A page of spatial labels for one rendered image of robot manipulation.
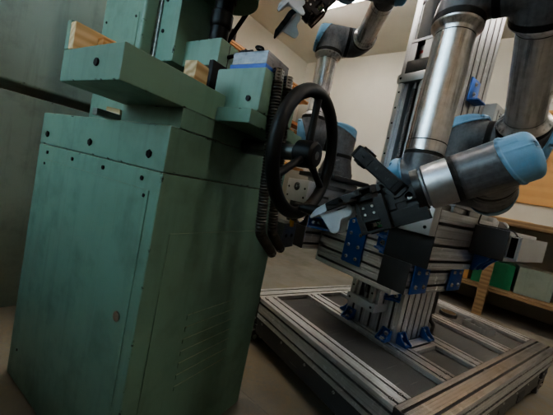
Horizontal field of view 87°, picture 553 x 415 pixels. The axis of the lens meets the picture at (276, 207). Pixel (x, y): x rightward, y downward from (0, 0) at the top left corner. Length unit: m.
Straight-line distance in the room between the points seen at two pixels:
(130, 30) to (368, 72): 3.80
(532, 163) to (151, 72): 0.59
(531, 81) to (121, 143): 0.89
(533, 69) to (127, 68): 0.79
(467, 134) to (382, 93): 3.35
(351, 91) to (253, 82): 3.91
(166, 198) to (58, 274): 0.43
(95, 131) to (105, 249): 0.28
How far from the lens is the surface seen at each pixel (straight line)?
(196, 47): 0.93
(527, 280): 3.29
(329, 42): 1.44
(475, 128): 1.03
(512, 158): 0.52
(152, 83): 0.58
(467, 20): 0.75
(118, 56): 0.57
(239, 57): 0.73
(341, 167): 1.28
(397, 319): 1.29
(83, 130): 0.88
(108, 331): 0.76
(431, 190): 0.52
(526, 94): 0.90
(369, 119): 4.26
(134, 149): 0.68
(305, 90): 0.60
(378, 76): 4.46
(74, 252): 0.87
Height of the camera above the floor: 0.73
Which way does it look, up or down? 4 degrees down
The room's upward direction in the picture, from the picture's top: 12 degrees clockwise
